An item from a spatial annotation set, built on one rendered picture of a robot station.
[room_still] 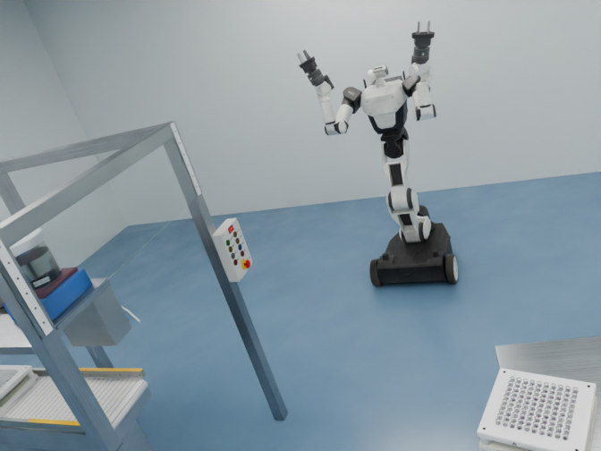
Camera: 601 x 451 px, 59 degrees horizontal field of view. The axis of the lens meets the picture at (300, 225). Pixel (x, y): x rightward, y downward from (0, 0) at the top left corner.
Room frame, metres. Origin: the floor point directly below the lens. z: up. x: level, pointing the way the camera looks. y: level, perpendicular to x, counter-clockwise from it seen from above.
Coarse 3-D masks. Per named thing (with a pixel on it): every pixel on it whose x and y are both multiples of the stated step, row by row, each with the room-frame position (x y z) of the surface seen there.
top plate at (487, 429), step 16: (496, 384) 1.12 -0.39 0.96; (528, 384) 1.08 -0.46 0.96; (560, 384) 1.05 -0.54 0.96; (576, 384) 1.03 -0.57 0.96; (592, 384) 1.02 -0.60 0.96; (496, 400) 1.06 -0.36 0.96; (560, 400) 1.00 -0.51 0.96; (576, 400) 0.98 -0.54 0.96; (592, 400) 0.97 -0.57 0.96; (496, 416) 1.01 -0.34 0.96; (576, 416) 0.94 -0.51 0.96; (480, 432) 0.98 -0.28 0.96; (496, 432) 0.96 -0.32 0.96; (512, 432) 0.95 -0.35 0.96; (528, 432) 0.94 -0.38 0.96; (576, 432) 0.90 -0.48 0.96; (528, 448) 0.91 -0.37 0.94; (544, 448) 0.88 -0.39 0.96; (560, 448) 0.87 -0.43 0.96; (576, 448) 0.86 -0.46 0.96
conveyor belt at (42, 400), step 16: (32, 384) 1.94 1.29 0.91; (48, 384) 1.91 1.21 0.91; (96, 384) 1.80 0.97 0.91; (112, 384) 1.76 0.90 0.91; (128, 384) 1.73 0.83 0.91; (144, 384) 1.72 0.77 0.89; (16, 400) 1.86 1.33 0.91; (32, 400) 1.83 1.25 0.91; (48, 400) 1.79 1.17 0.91; (112, 400) 1.66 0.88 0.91; (128, 400) 1.64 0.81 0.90; (0, 416) 1.79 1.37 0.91; (16, 416) 1.75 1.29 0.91; (32, 416) 1.72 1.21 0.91; (48, 416) 1.69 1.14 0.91; (64, 416) 1.66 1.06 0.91; (112, 416) 1.57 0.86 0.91
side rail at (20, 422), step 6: (0, 420) 1.71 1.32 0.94; (6, 420) 1.70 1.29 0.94; (12, 420) 1.68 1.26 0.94; (18, 420) 1.67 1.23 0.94; (24, 420) 1.66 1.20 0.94; (12, 426) 1.69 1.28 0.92; (18, 426) 1.67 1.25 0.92; (24, 426) 1.66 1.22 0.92; (30, 426) 1.64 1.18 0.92; (36, 426) 1.63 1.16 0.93; (42, 426) 1.61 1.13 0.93; (48, 426) 1.60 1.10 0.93; (54, 426) 1.59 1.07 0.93; (60, 426) 1.57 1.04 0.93; (66, 426) 1.56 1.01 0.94; (72, 426) 1.54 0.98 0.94; (78, 426) 1.53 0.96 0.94
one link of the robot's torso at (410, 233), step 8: (416, 192) 3.25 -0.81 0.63; (416, 200) 3.21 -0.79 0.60; (416, 208) 3.21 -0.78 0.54; (392, 216) 3.28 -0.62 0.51; (400, 216) 3.30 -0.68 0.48; (408, 216) 3.28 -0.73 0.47; (416, 216) 3.21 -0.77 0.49; (400, 224) 3.28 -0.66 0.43; (408, 224) 3.34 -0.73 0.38; (416, 224) 3.29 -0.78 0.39; (408, 232) 3.31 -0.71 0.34; (416, 232) 3.28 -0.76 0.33; (408, 240) 3.34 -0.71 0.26; (416, 240) 3.32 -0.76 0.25; (424, 240) 3.33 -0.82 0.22
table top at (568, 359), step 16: (592, 336) 1.25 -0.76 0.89; (496, 352) 1.32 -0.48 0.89; (512, 352) 1.29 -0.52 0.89; (528, 352) 1.27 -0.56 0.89; (544, 352) 1.25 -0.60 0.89; (560, 352) 1.23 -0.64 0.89; (576, 352) 1.21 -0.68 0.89; (592, 352) 1.19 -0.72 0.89; (512, 368) 1.23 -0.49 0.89; (528, 368) 1.21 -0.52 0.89; (544, 368) 1.19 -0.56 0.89; (560, 368) 1.17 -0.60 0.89; (576, 368) 1.15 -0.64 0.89; (592, 368) 1.14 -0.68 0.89; (592, 448) 0.90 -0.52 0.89
